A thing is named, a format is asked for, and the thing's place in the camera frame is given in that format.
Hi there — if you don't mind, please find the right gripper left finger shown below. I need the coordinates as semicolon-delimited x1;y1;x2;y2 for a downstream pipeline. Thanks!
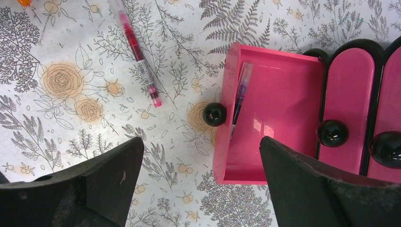
0;137;144;227

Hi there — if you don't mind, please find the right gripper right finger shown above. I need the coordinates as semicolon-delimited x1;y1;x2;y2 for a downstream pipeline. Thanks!
260;136;401;227

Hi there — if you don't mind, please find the black pink drawer box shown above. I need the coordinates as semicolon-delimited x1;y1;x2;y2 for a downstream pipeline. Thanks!
203;39;401;184

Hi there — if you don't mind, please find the purple pen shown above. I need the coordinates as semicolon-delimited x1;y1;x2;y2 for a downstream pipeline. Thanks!
230;62;254;139

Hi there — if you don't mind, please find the dark red pen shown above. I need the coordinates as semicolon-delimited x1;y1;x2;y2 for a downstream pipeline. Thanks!
108;0;162;107

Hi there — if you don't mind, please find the floral table mat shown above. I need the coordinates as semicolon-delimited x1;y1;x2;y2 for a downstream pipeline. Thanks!
0;0;401;227

